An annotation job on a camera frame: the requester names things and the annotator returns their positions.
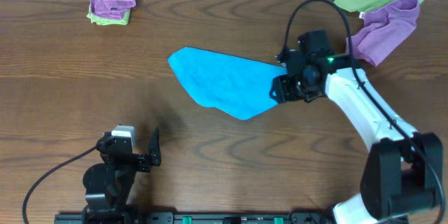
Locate folded green cloth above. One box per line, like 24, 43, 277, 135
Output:
87, 0, 131, 26

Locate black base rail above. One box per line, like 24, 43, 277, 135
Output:
54, 211, 337, 224

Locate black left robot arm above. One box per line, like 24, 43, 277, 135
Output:
81, 125, 162, 223

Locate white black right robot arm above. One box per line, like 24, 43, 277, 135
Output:
270, 30, 443, 223

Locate loose purple cloth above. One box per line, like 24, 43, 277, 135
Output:
351, 0, 420, 67

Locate blue microfiber cloth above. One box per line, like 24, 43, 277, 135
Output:
167, 47, 286, 120

